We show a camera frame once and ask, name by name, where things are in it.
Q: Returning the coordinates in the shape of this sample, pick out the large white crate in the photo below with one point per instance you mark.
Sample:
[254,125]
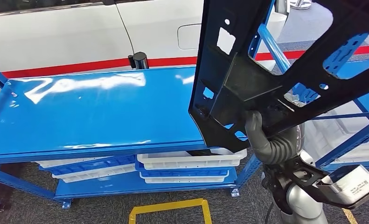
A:
[332,136]

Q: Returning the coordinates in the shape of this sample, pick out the black plastic plate frame part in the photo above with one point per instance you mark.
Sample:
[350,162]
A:
[249,77]

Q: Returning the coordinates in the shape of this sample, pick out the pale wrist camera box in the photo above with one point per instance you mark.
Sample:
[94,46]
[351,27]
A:
[348,185]

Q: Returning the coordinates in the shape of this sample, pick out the yellow floor tape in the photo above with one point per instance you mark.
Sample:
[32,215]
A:
[168,205]
[349,216]

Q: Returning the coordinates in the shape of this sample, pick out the black camera bracket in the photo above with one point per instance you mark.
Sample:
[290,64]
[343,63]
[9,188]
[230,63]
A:
[308,179]

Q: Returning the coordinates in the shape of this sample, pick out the white plastic bin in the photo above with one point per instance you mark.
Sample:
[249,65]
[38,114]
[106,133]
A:
[187,162]
[94,175]
[184,180]
[70,162]

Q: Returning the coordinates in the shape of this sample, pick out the black stanchion post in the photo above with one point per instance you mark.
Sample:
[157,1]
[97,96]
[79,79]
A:
[140,60]

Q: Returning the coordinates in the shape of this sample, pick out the red barrier belt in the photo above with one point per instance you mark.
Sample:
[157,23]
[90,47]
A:
[63,68]
[172,61]

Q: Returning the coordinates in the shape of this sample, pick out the chrome stanchion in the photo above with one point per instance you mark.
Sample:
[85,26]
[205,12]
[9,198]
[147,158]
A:
[301,3]

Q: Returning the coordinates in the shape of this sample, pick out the white car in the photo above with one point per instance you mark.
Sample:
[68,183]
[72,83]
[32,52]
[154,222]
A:
[63,34]

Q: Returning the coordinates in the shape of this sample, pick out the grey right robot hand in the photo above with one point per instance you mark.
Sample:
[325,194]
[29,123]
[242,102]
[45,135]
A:
[253,130]

